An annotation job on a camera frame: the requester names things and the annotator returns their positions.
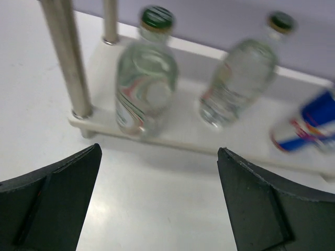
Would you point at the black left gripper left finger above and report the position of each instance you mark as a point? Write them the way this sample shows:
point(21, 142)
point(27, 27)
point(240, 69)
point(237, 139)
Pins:
point(45, 209)

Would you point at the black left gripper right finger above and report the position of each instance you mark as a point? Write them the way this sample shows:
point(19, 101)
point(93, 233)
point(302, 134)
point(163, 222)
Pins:
point(269, 212)

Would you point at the blue silver drink can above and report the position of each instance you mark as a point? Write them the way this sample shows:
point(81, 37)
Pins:
point(312, 124)

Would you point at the clear glass bottle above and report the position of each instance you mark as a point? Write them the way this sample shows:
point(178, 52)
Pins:
point(245, 73)
point(147, 74)

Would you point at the clear glass bottle front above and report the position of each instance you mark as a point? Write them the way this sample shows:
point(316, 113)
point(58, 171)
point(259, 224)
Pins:
point(147, 74)

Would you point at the white two-tier shelf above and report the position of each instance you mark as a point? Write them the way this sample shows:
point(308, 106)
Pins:
point(91, 91)

